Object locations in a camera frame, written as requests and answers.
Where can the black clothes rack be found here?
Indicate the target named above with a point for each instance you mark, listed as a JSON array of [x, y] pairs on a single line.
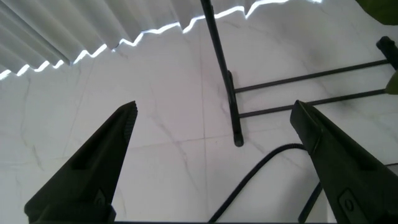
[[231, 93]]

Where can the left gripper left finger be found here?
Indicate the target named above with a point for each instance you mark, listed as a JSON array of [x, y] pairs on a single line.
[[90, 174]]

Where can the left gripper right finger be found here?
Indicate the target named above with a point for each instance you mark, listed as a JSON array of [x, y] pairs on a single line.
[[348, 174]]

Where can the white curtain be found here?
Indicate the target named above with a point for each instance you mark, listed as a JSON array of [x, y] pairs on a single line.
[[62, 31]]

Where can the green printed shirt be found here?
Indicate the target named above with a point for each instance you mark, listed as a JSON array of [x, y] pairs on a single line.
[[382, 9]]

